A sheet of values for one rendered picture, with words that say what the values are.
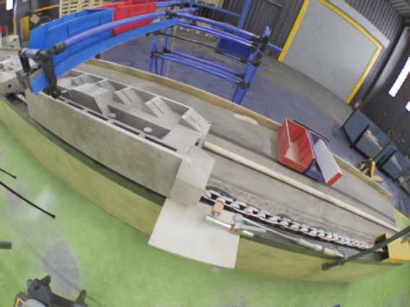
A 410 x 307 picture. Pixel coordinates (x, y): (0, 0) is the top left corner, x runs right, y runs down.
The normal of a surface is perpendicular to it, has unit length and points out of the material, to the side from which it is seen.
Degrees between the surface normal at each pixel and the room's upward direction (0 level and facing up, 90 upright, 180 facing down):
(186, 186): 71
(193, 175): 54
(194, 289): 0
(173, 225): 0
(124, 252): 0
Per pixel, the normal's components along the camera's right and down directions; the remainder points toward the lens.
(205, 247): 0.26, -0.65
